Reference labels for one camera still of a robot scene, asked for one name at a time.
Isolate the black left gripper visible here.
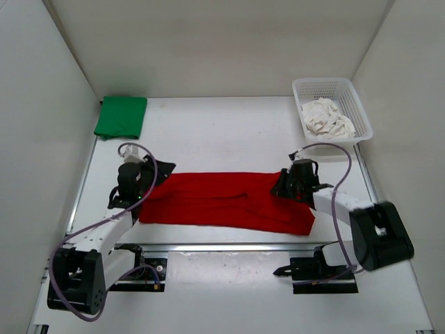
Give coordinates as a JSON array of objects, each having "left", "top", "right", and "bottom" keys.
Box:
[{"left": 135, "top": 154, "right": 175, "bottom": 198}]

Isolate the red t shirt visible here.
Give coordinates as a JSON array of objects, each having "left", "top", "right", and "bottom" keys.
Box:
[{"left": 139, "top": 173, "right": 315, "bottom": 236}]

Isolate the green t shirt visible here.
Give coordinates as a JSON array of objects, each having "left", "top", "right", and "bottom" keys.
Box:
[{"left": 94, "top": 96, "right": 147, "bottom": 141}]

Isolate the white cloth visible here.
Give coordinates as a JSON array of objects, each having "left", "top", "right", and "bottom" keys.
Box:
[{"left": 302, "top": 97, "right": 355, "bottom": 139}]

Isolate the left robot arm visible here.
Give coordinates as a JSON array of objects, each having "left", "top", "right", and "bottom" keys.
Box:
[{"left": 47, "top": 156, "right": 176, "bottom": 317}]

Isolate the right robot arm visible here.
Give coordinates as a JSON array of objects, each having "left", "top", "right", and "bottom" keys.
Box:
[{"left": 270, "top": 159, "right": 414, "bottom": 271}]

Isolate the white plastic basket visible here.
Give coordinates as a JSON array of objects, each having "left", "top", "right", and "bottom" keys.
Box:
[{"left": 292, "top": 77, "right": 373, "bottom": 147}]

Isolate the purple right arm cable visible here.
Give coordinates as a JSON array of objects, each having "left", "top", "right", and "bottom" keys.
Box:
[{"left": 288, "top": 143, "right": 366, "bottom": 288}]

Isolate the aluminium table edge rail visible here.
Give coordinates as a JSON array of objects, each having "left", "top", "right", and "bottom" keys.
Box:
[{"left": 62, "top": 242, "right": 364, "bottom": 255}]

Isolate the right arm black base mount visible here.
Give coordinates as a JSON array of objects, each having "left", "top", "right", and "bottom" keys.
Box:
[{"left": 273, "top": 246, "right": 359, "bottom": 295}]

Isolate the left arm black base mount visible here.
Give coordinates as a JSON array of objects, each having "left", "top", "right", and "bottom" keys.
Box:
[{"left": 108, "top": 244, "right": 168, "bottom": 293}]

